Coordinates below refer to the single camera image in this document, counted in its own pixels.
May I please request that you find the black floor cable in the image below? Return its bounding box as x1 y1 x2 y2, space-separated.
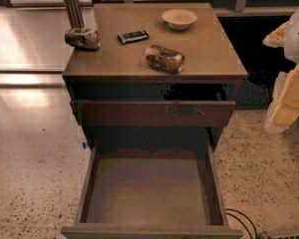
224 208 259 239

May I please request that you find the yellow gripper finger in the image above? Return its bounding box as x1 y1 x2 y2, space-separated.
264 65 299 133
263 22 288 48

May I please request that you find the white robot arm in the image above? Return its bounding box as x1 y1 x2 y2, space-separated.
263 8 299 133

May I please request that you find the blue tape piece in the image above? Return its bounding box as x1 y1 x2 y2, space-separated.
83 142 89 149

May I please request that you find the metal vertical post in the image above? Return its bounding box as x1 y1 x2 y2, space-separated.
64 0 84 28

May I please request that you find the top wooden drawer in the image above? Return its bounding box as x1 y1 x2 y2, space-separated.
70 100 235 127

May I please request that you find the black snack bar wrapper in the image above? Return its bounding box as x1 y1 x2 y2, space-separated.
118 31 150 45

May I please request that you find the brown wooden drawer cabinet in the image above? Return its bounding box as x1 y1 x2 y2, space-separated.
63 3 247 153

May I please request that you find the orange soda can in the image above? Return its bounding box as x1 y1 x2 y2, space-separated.
146 45 184 74

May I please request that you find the beige shallow bowl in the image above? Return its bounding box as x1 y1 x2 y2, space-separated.
161 9 197 31

